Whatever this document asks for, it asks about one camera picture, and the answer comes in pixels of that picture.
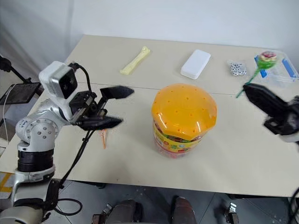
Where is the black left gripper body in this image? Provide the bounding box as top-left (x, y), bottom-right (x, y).
top-left (69, 91), bottom-right (108, 125)

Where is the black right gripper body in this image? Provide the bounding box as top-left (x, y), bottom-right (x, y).
top-left (264, 95), bottom-right (299, 136)

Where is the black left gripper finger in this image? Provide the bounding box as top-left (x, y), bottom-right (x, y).
top-left (77, 117), bottom-right (124, 131)
top-left (98, 85), bottom-right (135, 111)

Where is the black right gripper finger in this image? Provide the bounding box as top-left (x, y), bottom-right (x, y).
top-left (243, 89), bottom-right (281, 119)
top-left (242, 83), bottom-right (290, 111)

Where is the green stick lollipop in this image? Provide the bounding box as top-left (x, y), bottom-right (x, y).
top-left (235, 50), bottom-right (280, 99)

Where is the orange lid lollipop jar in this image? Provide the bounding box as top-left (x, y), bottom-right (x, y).
top-left (151, 83), bottom-right (218, 160)

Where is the clear box with blue clips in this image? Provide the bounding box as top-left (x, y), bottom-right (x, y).
top-left (254, 49), bottom-right (299, 89)

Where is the bag of black-white beads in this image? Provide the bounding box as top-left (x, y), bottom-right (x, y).
top-left (227, 59), bottom-right (249, 77)

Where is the white rectangular box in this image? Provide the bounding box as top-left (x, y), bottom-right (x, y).
top-left (180, 49), bottom-right (212, 80)

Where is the dark rounded shape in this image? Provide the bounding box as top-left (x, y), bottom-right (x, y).
top-left (111, 199), bottom-right (143, 224)
top-left (171, 196), bottom-right (197, 224)

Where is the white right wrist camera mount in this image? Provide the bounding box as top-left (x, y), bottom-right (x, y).
top-left (279, 133), bottom-right (299, 146)

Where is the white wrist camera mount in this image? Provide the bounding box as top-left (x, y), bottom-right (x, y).
top-left (38, 61), bottom-right (78, 106)
top-left (279, 133), bottom-right (299, 146)

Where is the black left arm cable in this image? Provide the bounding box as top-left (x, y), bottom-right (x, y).
top-left (53, 61), bottom-right (99, 217)

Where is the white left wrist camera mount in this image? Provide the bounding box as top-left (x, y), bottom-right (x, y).
top-left (38, 61), bottom-right (78, 106)

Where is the white thin cable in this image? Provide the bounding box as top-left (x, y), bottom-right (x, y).
top-left (2, 84), bottom-right (16, 143)

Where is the metal bracket under table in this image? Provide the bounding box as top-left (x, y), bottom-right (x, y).
top-left (91, 203), bottom-right (113, 224)
top-left (223, 202), bottom-right (240, 224)

